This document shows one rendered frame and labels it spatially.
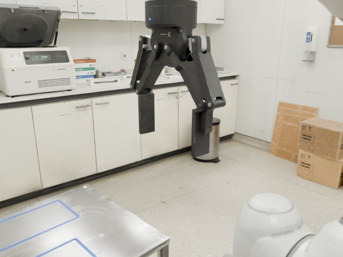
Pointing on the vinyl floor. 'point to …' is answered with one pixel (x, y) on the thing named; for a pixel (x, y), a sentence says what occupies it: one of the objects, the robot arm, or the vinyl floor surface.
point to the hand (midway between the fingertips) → (170, 135)
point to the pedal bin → (213, 155)
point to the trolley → (78, 229)
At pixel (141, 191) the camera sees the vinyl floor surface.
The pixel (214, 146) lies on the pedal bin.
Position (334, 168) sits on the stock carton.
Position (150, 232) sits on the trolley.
